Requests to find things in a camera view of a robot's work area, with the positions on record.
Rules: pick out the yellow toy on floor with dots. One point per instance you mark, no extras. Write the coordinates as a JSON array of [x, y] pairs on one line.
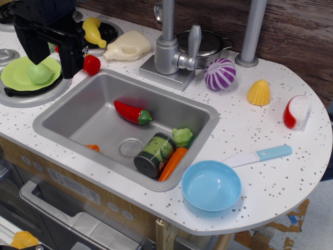
[[24, 239]]

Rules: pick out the light green toy broccoli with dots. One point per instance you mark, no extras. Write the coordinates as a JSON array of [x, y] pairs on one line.
[[181, 136]]

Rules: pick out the silver oven door handle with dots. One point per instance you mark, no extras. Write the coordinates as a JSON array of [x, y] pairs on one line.
[[70, 221]]

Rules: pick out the yellow toy corn piece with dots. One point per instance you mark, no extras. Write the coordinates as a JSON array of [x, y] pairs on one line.
[[259, 93]]

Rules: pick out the light blue plastic bowl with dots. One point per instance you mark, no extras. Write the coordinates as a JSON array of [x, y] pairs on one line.
[[210, 188]]

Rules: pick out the blue handled toy knife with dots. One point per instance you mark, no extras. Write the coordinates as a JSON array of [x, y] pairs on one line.
[[259, 156]]

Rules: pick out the purple white striped toy onion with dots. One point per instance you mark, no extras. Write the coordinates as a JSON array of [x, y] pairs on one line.
[[220, 74]]

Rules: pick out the orange toy piece in sink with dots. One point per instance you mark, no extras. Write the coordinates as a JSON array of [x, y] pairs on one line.
[[94, 147]]

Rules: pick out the front left stove burner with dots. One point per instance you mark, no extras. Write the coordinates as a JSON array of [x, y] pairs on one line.
[[26, 99]]

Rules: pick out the grey vertical support pole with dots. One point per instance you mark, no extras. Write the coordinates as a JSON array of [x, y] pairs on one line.
[[247, 58]]

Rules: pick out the green toy cabbage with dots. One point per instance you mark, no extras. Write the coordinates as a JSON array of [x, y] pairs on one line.
[[51, 47]]

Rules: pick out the green labelled toy can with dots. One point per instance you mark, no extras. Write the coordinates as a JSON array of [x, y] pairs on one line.
[[154, 156]]

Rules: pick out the back left stove burner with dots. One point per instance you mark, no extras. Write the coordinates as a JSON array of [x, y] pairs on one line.
[[7, 19]]

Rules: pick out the back right stove burner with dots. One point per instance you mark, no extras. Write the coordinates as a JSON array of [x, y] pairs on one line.
[[108, 32]]

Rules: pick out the grey stove knob front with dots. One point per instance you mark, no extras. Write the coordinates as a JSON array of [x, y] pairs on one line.
[[7, 56]]

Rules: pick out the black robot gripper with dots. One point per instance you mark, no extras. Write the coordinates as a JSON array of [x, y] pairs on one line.
[[39, 22]]

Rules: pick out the silver toy metal pot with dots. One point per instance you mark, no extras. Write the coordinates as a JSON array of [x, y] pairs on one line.
[[210, 49]]

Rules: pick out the grey stove knob back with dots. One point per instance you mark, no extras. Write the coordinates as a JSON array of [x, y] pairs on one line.
[[77, 16]]

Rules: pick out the lime green toy plate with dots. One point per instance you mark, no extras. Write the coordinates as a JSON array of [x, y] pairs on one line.
[[14, 75]]

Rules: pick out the stove burner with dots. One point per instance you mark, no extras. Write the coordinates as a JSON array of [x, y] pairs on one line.
[[7, 19], [26, 99], [108, 32]]

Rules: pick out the pale green toy pear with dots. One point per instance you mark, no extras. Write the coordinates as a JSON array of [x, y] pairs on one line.
[[39, 74]]

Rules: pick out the cream toy detergent jug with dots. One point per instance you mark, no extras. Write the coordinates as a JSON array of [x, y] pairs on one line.
[[128, 46]]

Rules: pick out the orange toy carrot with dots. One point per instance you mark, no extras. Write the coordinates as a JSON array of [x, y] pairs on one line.
[[172, 163]]

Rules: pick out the red toy chili pepper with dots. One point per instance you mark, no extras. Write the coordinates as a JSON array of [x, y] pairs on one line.
[[133, 114]]

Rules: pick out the grey stove knob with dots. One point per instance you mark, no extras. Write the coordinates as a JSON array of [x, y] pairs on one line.
[[7, 56], [77, 16]]

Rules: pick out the red white toy sushi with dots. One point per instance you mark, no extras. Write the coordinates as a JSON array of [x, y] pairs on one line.
[[296, 113]]

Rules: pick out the silver toy faucet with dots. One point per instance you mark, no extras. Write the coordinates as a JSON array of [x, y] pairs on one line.
[[169, 66]]

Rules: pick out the red toy ketchup bottle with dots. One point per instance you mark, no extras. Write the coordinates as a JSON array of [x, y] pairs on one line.
[[91, 63]]

